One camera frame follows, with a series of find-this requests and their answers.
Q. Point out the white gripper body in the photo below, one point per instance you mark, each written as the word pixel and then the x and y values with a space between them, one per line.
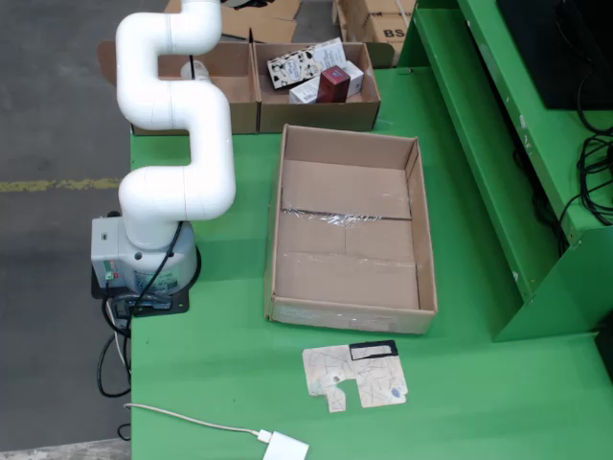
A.
pixel 249 3

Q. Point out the cow print hand cream box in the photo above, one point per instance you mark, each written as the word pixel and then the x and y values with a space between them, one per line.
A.
pixel 292 69

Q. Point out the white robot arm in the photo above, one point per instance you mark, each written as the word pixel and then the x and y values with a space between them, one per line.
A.
pixel 191 110

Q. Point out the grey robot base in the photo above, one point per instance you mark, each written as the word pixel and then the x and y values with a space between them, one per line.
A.
pixel 110 249

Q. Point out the printed cardboard shipping box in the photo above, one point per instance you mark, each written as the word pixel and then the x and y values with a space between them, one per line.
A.
pixel 383 26
pixel 352 19

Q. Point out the dark red product box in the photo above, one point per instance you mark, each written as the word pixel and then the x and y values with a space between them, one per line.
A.
pixel 333 88

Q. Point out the two-compartment cardboard box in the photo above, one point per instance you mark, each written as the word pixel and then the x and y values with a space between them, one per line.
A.
pixel 311 120

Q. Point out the large open cardboard tray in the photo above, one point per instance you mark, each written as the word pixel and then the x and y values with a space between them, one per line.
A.
pixel 345 268

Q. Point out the patterned cardboard cutout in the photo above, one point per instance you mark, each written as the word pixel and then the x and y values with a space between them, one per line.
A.
pixel 373 378

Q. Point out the long white product carton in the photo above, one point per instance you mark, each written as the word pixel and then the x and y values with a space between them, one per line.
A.
pixel 352 79

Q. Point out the black monitor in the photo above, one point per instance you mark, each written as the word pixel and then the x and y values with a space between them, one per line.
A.
pixel 551 48

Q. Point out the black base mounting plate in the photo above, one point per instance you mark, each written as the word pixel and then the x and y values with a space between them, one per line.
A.
pixel 177 304

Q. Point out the green metal shelf riser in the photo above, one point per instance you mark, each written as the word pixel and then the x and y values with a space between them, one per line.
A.
pixel 527 239

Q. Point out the white power adapter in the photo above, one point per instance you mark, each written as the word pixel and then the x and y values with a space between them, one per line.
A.
pixel 287 448

